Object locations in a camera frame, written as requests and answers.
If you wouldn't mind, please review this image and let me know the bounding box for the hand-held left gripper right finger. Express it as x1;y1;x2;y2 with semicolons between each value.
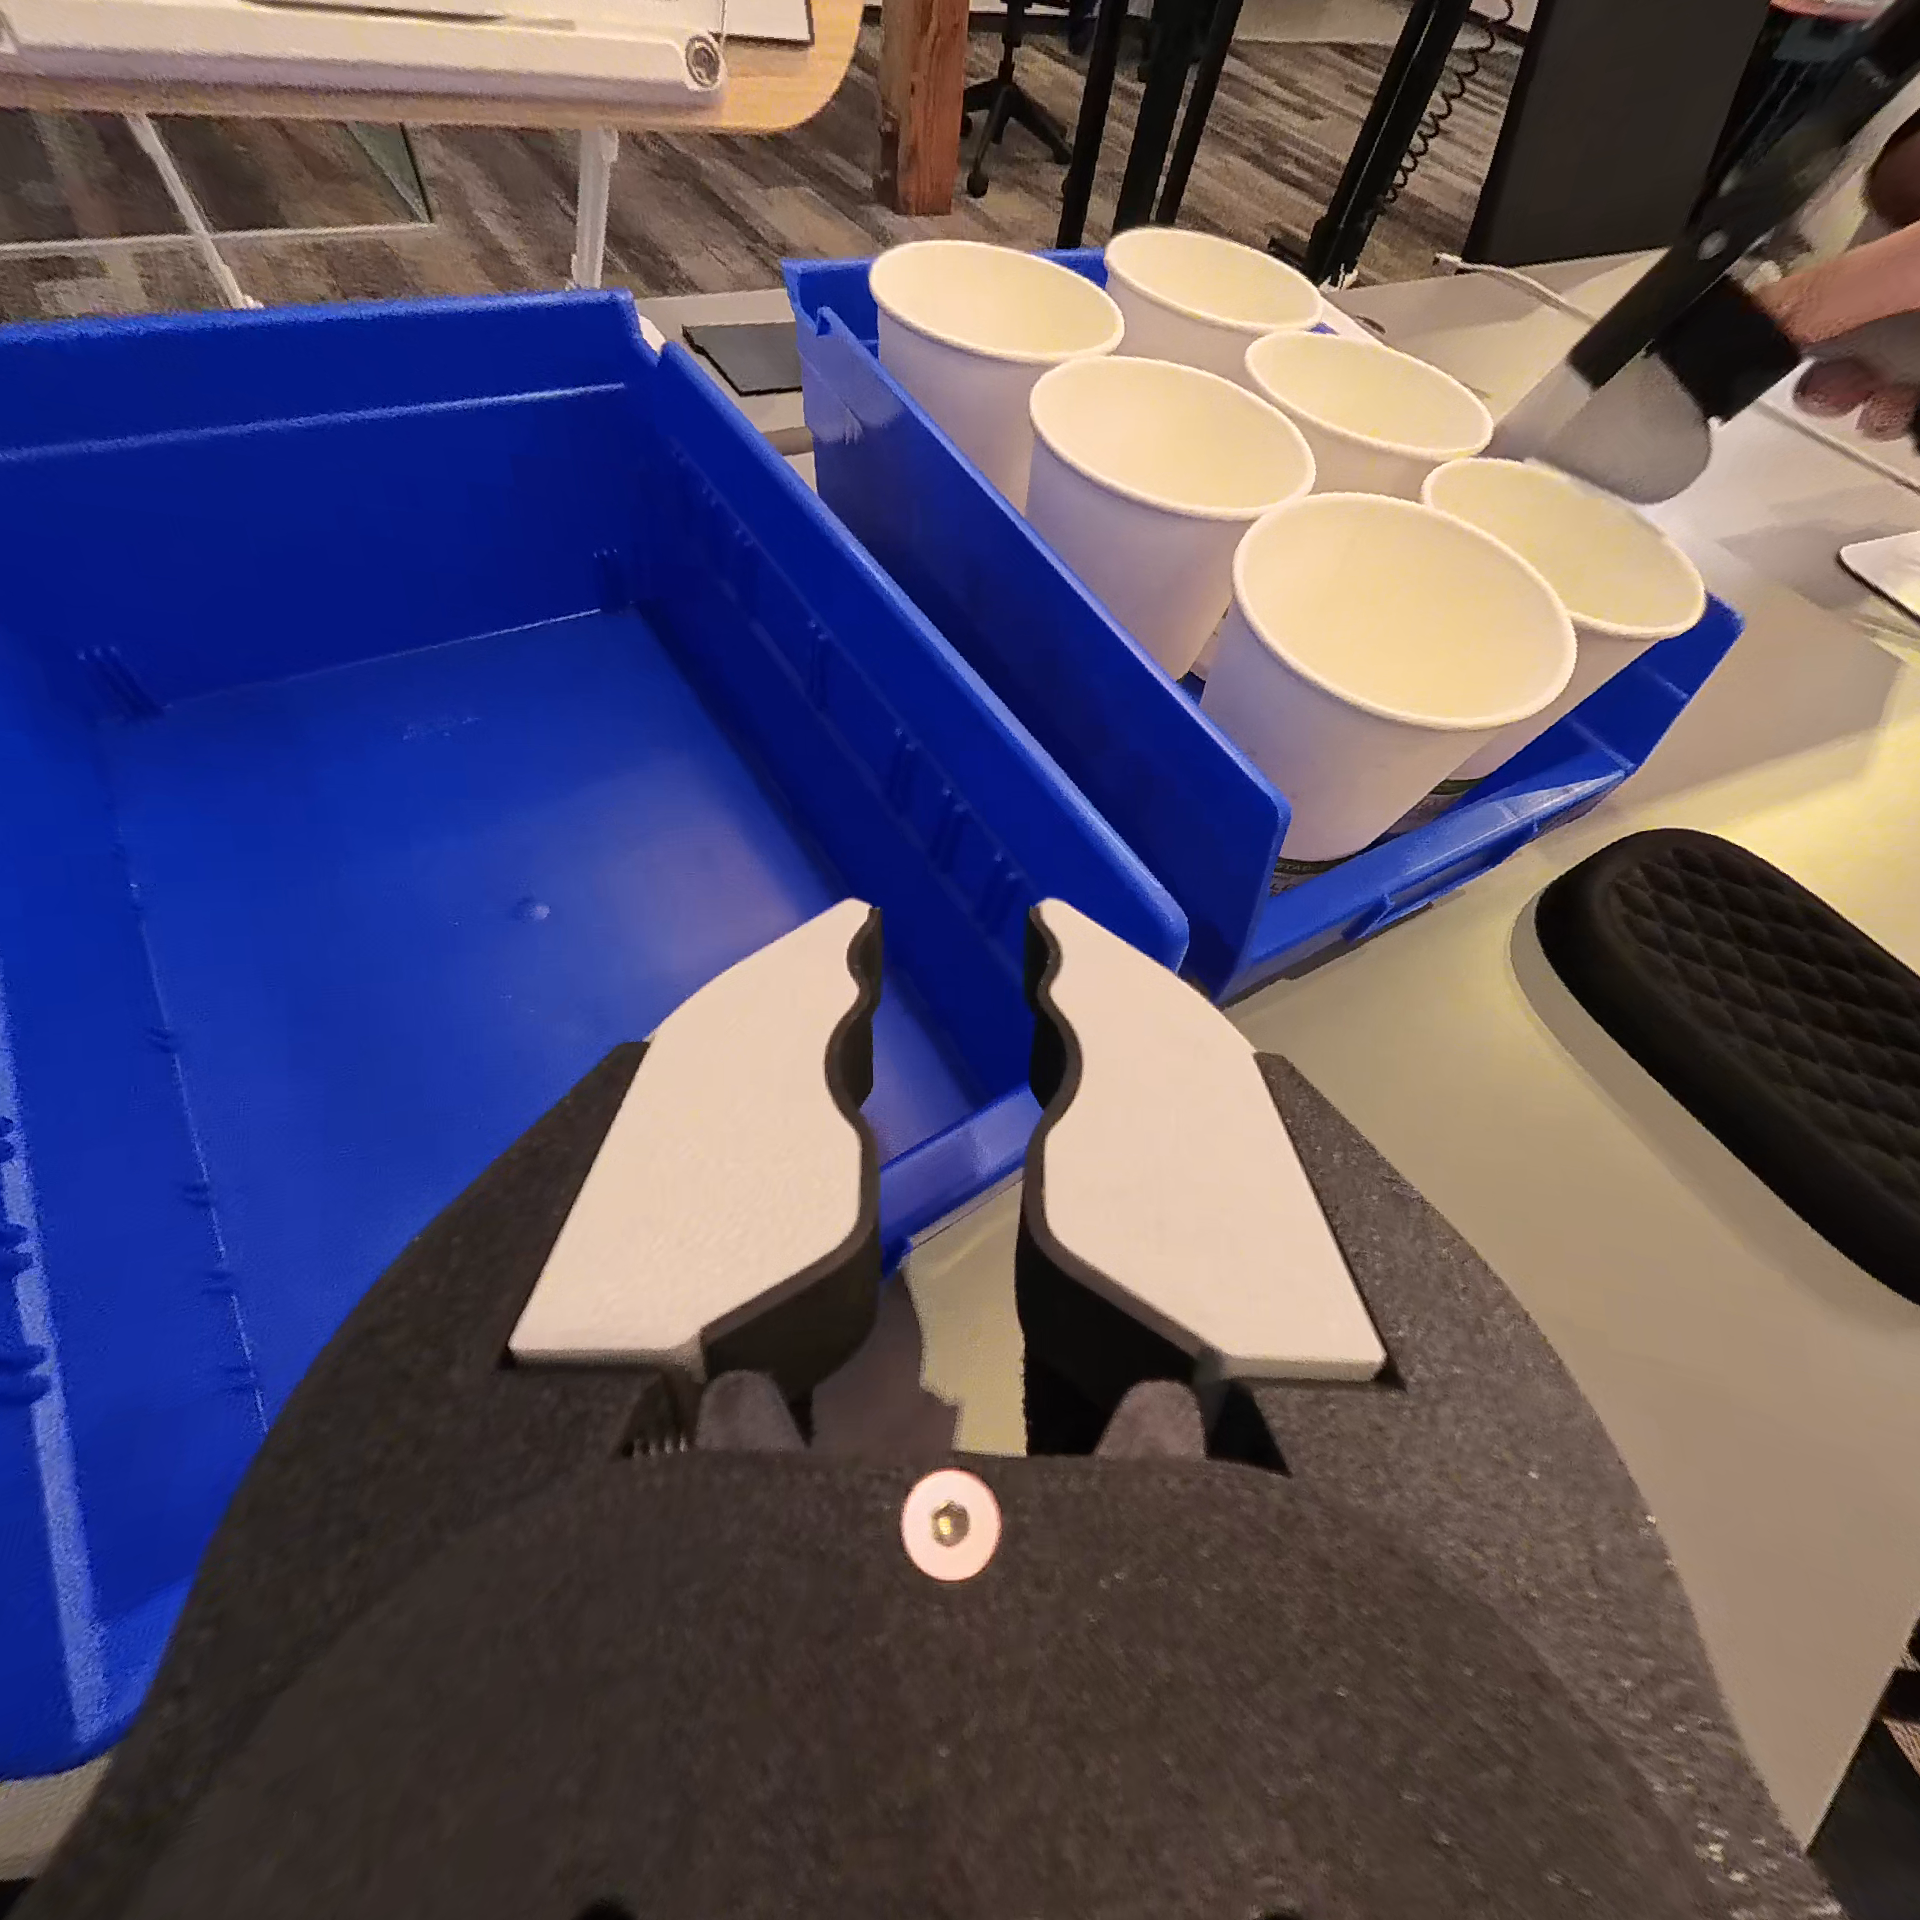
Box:
1017;896;1393;1419

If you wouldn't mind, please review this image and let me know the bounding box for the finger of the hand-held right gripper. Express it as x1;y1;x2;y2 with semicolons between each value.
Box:
1493;356;1712;504

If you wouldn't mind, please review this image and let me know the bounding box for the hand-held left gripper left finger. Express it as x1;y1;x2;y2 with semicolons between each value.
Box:
508;900;887;1400

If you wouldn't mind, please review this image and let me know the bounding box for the white paper cup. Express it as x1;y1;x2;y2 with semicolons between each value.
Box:
1423;456;1708;781

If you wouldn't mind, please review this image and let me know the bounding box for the group of paper cups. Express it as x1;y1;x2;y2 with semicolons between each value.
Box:
867;223;1580;865

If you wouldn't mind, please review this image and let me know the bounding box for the large blue plastic bin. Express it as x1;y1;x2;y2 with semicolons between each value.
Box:
0;288;1194;1787

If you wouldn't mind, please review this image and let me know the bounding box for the narrow blue plastic bin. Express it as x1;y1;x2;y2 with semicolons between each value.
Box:
779;252;1746;1011

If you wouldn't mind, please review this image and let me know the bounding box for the person's right hand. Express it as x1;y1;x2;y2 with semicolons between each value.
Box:
1759;216;1920;448

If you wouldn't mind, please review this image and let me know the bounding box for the dark display board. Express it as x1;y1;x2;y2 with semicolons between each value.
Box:
1464;0;1799;271

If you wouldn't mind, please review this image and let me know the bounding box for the white flat pad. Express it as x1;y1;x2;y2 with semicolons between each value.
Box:
1837;528;1920;620

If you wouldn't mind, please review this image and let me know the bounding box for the black quilted armrest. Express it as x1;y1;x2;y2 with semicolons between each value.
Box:
1535;827;1920;1307

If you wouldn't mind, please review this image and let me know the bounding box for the black office chair base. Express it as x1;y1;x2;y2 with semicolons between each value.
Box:
961;0;1074;200

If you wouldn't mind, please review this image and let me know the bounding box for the black rectangular table inlay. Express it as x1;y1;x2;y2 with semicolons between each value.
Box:
681;320;800;399

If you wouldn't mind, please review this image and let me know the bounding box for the wooden instruction clipboard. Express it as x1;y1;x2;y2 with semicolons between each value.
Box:
0;0;869;140

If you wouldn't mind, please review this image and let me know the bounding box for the white cable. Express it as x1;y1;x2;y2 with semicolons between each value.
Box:
1432;252;1601;325

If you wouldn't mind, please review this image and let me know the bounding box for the brown wooden post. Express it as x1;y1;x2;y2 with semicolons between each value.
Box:
879;0;975;215

